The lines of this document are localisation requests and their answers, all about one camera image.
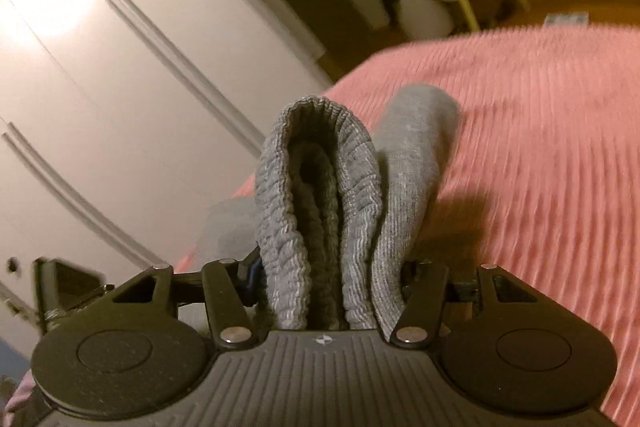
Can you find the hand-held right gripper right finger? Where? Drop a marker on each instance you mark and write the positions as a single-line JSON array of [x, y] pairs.
[[425, 288]]

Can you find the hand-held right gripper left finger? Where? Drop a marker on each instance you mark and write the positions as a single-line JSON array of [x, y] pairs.
[[256, 276]]

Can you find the grey pants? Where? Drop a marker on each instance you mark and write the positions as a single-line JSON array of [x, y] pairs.
[[310, 207]]

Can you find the person's pink clothing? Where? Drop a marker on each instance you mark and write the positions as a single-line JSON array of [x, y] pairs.
[[15, 387]]

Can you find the pink ribbed bedspread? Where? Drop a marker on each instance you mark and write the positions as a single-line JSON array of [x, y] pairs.
[[525, 157]]

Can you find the white wardrobe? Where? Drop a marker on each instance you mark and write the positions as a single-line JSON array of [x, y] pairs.
[[100, 82]]

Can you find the white round basket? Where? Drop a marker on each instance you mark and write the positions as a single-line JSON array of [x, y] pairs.
[[425, 14]]

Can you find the small grey floor object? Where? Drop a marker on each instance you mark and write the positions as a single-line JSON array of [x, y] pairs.
[[565, 20]]

